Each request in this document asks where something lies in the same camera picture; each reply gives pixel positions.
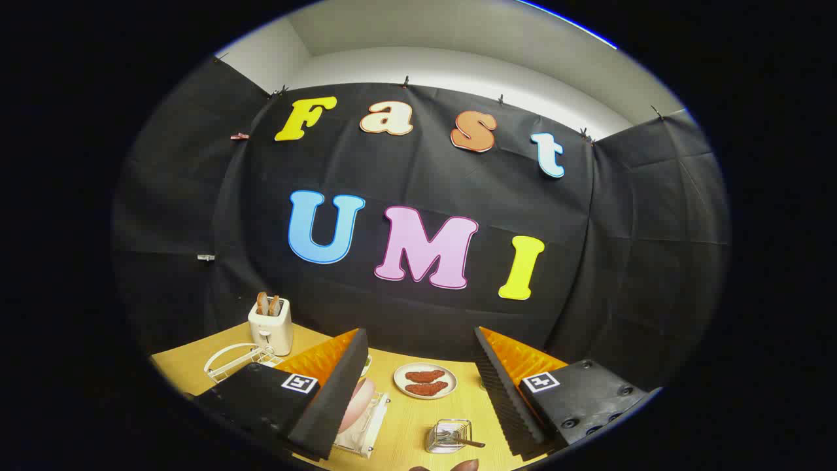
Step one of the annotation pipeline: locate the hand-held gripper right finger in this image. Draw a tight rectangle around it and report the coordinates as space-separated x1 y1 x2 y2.
473 326 662 459

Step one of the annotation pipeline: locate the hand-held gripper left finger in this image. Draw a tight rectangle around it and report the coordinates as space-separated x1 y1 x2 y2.
194 328 370 461

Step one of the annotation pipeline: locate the pink plate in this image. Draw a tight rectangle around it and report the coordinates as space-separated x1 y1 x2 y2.
337 377 377 434

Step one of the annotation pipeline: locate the white wire dish rack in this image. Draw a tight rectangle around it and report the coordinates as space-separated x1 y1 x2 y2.
204 343 391 459

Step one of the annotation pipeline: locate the metal spoon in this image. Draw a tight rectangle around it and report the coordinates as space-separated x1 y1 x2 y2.
437 430 486 449

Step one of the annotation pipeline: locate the metal wire basket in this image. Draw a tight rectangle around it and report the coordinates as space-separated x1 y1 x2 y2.
425 419 473 454

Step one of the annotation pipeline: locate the white plate with meat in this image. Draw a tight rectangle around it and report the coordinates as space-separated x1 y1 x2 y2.
394 362 458 400

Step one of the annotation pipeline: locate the cream toaster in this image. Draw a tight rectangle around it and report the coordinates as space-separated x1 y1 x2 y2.
247 298 294 357

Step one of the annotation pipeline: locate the black backdrop cloth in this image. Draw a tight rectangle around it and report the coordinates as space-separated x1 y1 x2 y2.
111 56 730 393

